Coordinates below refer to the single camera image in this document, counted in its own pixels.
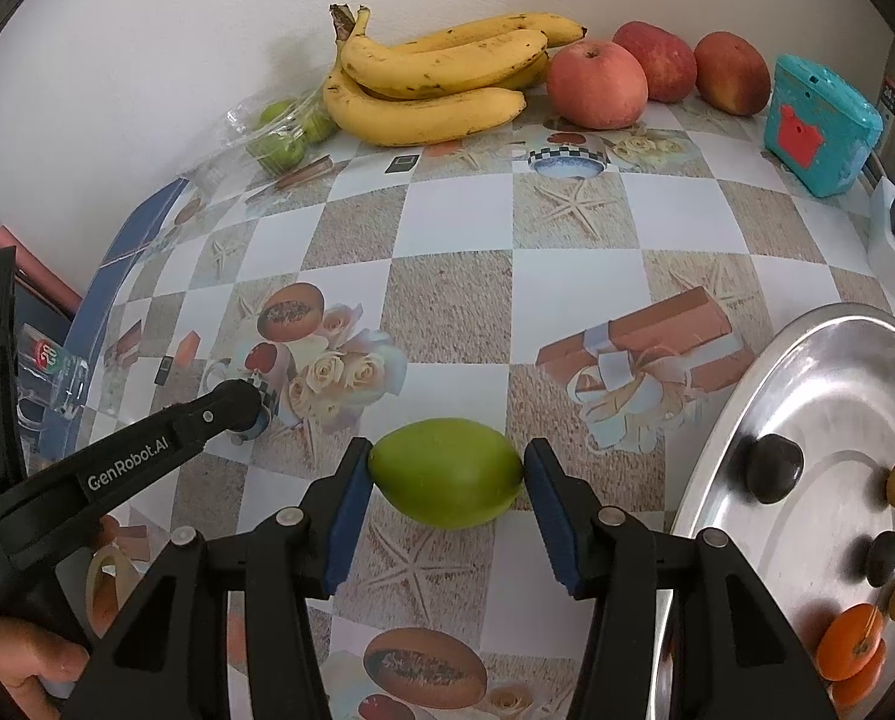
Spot large orange tangerine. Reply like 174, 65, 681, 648
815, 603, 884, 683

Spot small orange tangerine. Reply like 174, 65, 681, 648
830, 640, 887, 712

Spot dark plum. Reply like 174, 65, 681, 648
226, 379, 277, 440
864, 530, 895, 589
745, 434, 804, 504

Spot green mango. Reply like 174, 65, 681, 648
368, 418, 522, 530

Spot bag of green fruits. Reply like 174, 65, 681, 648
226, 88, 337, 179

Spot person's left hand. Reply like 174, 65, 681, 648
0, 512, 119, 720

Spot stainless steel bowl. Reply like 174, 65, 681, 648
672, 301, 895, 720

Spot pink red box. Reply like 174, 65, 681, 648
0, 226, 82, 316

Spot printed checkered tablecloth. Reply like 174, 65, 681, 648
46, 96, 895, 718

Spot white power strip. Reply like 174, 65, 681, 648
867, 177, 895, 298

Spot teal toy box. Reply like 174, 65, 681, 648
765, 54, 884, 199

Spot red apple right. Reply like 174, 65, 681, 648
695, 31, 771, 117

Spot pink red apple front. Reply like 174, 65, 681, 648
546, 41, 648, 130

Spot dark red apple middle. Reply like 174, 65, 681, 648
614, 21, 698, 104

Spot bunch of yellow bananas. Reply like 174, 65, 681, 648
322, 4, 586, 148

